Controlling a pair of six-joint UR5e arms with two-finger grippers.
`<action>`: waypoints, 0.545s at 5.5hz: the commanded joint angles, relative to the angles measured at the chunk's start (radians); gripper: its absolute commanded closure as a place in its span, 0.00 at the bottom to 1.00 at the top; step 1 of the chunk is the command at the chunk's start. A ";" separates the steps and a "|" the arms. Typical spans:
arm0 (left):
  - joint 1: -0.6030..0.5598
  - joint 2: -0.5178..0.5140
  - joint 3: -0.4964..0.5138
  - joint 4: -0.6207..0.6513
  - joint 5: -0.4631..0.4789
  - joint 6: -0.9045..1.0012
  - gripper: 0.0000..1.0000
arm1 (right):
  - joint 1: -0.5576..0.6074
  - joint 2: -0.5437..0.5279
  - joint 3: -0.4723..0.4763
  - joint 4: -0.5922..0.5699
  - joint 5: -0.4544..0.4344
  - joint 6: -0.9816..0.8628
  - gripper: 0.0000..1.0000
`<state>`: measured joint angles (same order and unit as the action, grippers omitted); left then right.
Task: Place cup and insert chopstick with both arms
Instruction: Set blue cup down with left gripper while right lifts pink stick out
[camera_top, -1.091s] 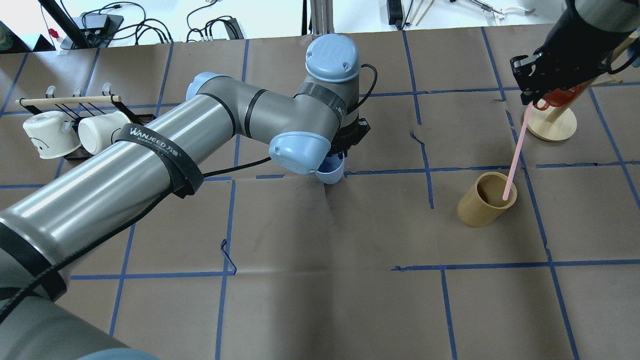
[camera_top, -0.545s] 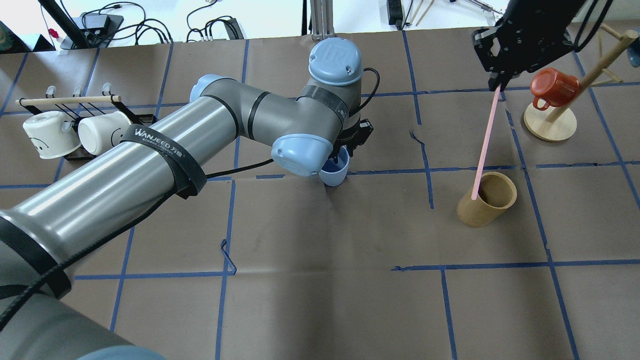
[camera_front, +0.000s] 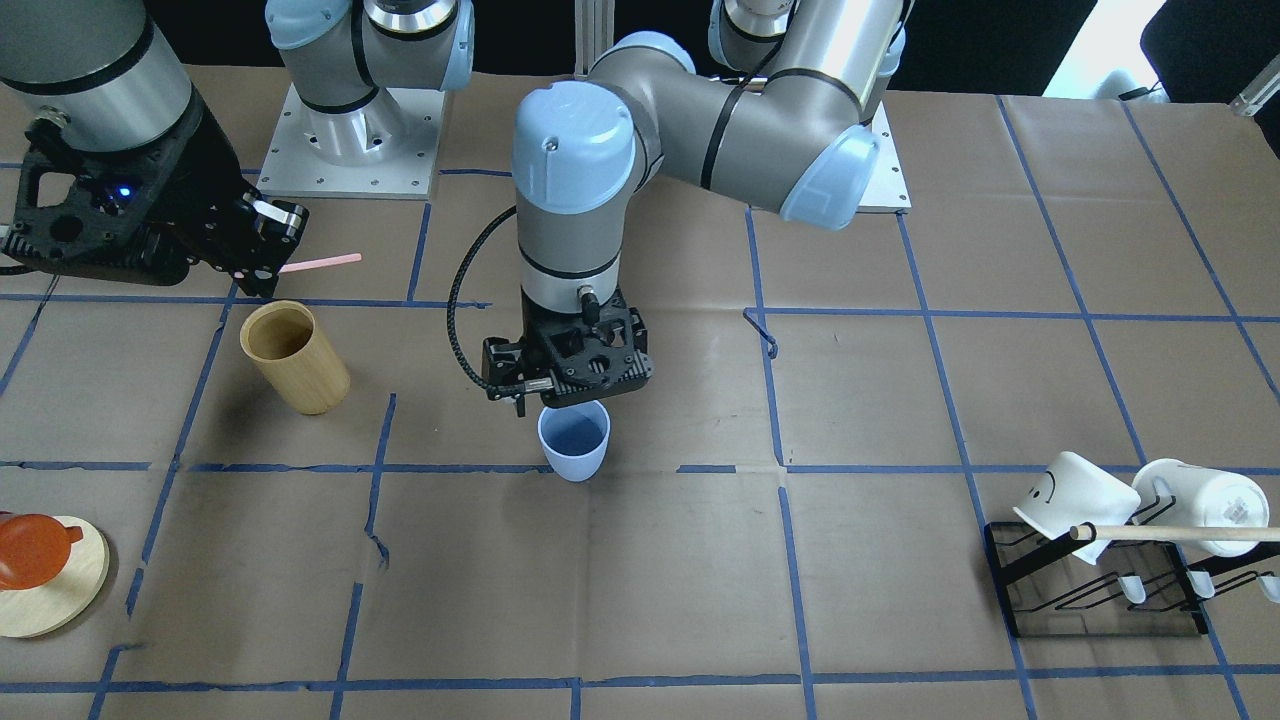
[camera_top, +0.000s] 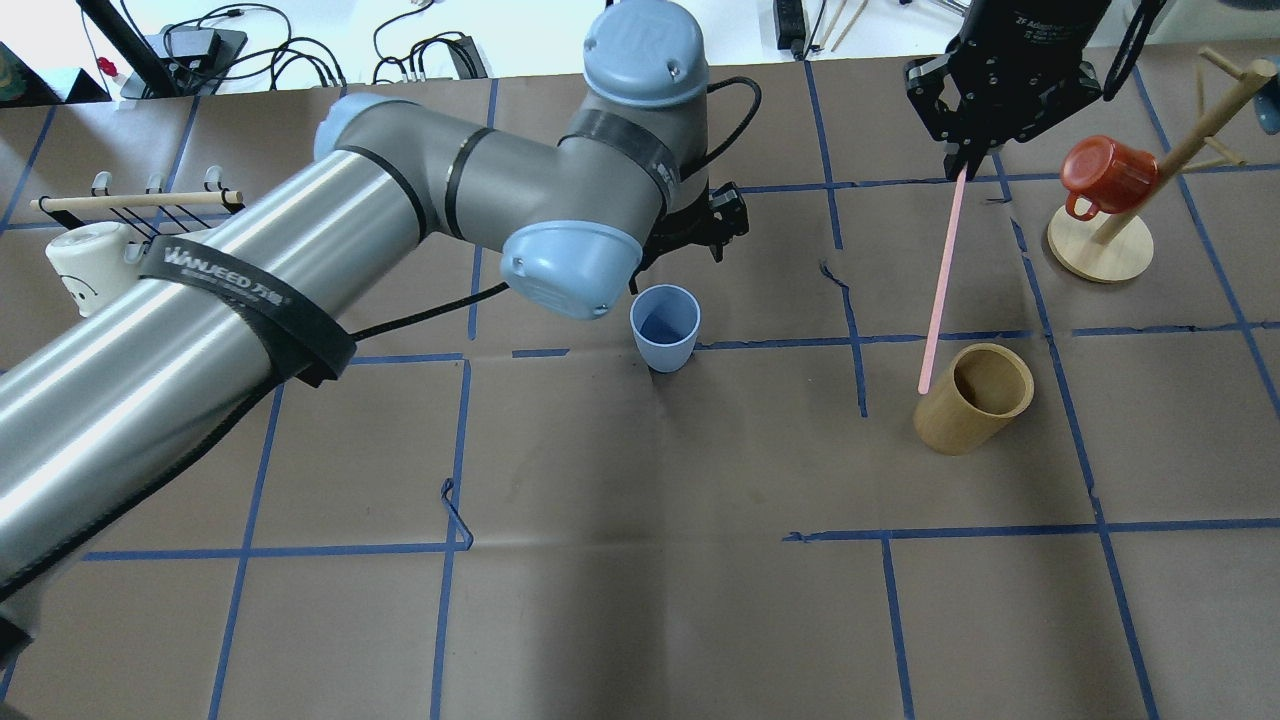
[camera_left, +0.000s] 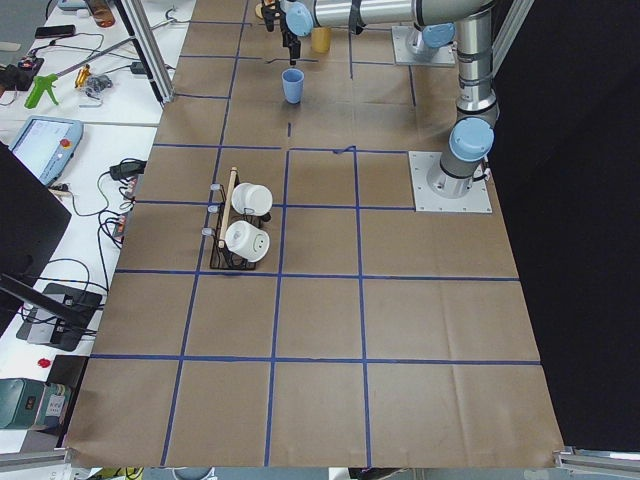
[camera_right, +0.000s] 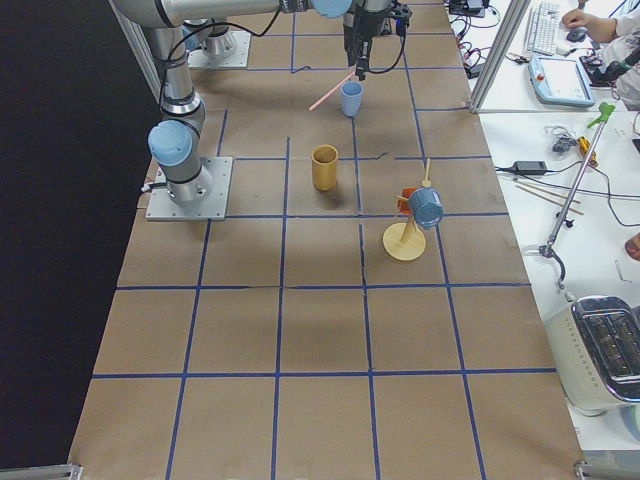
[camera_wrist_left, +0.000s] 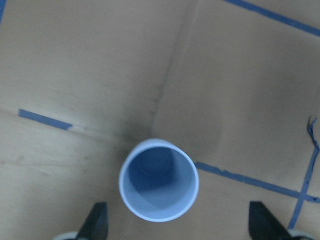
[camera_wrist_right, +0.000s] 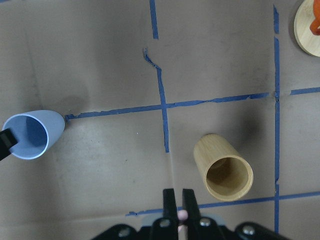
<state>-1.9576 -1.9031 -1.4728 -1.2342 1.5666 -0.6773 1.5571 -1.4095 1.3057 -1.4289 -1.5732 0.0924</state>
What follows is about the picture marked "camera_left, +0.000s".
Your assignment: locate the white mug plain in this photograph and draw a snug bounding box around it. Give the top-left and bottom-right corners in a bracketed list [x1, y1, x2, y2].
[231, 182, 273, 216]

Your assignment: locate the bamboo cylinder holder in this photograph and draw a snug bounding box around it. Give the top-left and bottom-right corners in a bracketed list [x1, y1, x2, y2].
[311, 27, 331, 54]

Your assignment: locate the teach pendant tablet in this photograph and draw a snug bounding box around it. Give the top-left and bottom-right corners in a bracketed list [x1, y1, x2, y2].
[9, 115, 84, 186]

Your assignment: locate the black wire mug rack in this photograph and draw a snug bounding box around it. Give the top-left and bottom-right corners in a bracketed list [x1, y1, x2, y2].
[202, 166, 273, 271]

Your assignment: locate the black smartphone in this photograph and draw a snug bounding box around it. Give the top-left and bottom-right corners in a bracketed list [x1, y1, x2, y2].
[35, 24, 76, 39]

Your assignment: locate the black monitor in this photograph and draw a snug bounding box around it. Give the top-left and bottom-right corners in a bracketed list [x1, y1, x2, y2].
[1, 145, 71, 331]

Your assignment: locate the green glue gun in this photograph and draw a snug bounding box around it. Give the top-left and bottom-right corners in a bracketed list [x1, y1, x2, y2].
[24, 73, 59, 109]

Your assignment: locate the aluminium frame post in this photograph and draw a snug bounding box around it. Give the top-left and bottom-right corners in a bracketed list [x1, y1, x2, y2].
[114, 0, 174, 104]

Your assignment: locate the blue plastic cup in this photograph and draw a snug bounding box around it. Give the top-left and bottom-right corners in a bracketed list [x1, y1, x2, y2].
[281, 68, 304, 104]

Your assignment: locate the white smiley mug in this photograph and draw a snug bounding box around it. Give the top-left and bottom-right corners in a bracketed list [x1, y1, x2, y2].
[225, 220, 270, 262]

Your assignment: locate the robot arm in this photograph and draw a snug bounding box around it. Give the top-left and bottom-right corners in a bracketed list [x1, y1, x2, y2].
[261, 0, 499, 199]

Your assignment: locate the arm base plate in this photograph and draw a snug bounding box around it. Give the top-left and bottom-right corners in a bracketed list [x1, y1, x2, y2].
[408, 151, 492, 214]
[392, 23, 456, 68]

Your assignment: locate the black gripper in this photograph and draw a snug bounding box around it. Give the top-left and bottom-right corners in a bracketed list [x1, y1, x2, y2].
[261, 0, 300, 66]

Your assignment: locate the green box device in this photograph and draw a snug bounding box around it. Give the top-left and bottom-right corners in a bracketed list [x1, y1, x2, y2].
[1, 378, 71, 430]

